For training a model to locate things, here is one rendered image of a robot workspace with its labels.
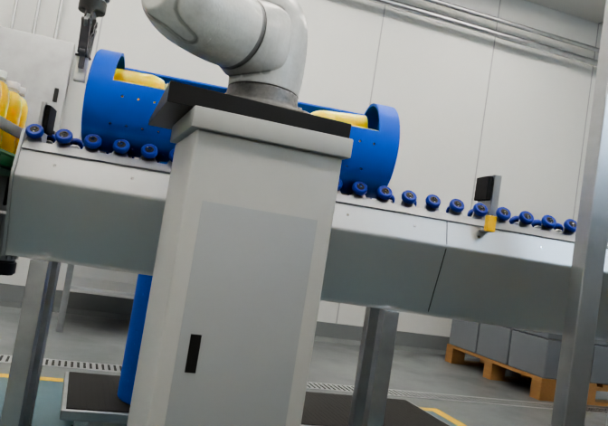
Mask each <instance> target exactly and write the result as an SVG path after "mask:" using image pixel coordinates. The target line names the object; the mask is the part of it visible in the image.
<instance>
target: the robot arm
mask: <svg viewBox="0 0 608 426"><path fill-rule="evenodd" d="M109 2H110V0H80V1H79V6H78V9H79V11H80V12H82V13H84V16H82V17H81V30H80V38H79V44H78V49H77V52H78V53H75V55H76V56H77V61H76V66H75V72H74V76H73V80H74V81H77V82H82V83H84V82H85V79H86V74H87V69H88V64H89V61H91V57H90V55H91V51H92V47H93V43H94V39H95V36H96V33H97V30H96V29H97V28H98V22H97V17H103V16H105V14H106V10H107V4H108V3H109ZM141 4H142V8H143V10H144V12H145V14H146V16H147V18H148V20H149V21H150V22H151V23H152V24H153V26H154V27H155V28H156V29H157V30H158V31H159V32H160V33H161V34H162V35H163V36H165V37H166V38H167V39H168V40H169V41H170V42H172V43H174V44H175V45H177V46H178V47H180V48H182V49H184V50H185V51H187V52H190V53H192V54H193V55H194V56H196V57H198V58H200V59H203V60H205V61H207V62H210V63H213V64H216V65H218V66H219V67H220V68H221V69H222V70H223V72H224V73H225V74H226V75H228V76H229V81H228V88H227V91H226V94H230V95H234V96H237V97H241V98H245V99H252V100H256V101H259V102H263V103H267V104H271V105H274V106H279V107H283V108H286V109H293V110H296V111H300V112H304V113H308V112H307V111H304V110H302V108H299V107H298V99H299V91H300V87H301V84H302V80H303V75H304V70H305V63H306V56H307V47H308V28H307V23H306V19H305V15H304V13H303V10H302V8H301V6H300V5H299V3H298V2H297V1H296V0H141ZM309 114H310V113H309Z"/></svg>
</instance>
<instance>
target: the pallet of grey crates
mask: <svg viewBox="0 0 608 426"><path fill-rule="evenodd" d="M561 343H562V335H557V334H550V333H544V332H537V331H531V330H525V329H518V328H512V327H501V326H494V325H488V324H481V323H475V322H469V321H462V320H456V319H453V320H452V322H451V334H450V341H449V344H447V348H446V355H445V361H446V362H449V363H451V364H465V365H475V366H483V367H484V369H483V377H485V378H487V379H490V380H495V381H504V382H513V383H531V386H530V394H529V396H530V397H532V398H535V399H537V400H539V401H548V402H553V401H554V399H555V391H556V378H557V371H558V364H559V357H560V350H561ZM465 353H466V354H468V355H473V356H475V357H478V358H480V361H479V362H475V361H467V360H464V357H465ZM506 369H509V370H511V371H514V372H516V373H519V374H521V376H520V377H512V376H505V371H506ZM596 391H602V392H608V342H606V341H601V340H594V354H593V361H592V369H591V376H590V383H589V391H588V398H587V404H588V405H598V406H608V401H606V400H597V399H595V395H596Z"/></svg>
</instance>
